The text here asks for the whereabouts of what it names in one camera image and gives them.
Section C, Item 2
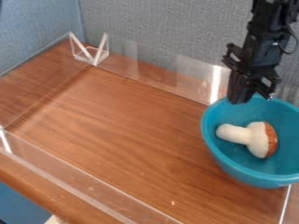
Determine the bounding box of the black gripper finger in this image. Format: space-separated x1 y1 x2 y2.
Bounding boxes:
239 76 263 103
227 70 248 104

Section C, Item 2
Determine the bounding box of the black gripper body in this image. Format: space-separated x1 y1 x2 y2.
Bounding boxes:
223 29 291 99

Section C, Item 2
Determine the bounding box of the white toy mushroom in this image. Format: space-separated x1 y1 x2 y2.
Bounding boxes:
216 122 278 158

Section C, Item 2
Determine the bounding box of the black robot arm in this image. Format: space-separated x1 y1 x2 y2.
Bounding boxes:
222 0 299 104

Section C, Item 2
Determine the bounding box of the blue plastic bowl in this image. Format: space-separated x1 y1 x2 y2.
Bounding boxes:
200 94 299 188

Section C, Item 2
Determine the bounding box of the clear acrylic barrier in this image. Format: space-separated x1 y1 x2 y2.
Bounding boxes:
0 35 299 224

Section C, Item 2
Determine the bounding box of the black cable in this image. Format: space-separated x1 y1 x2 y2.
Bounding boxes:
278 24 299 56

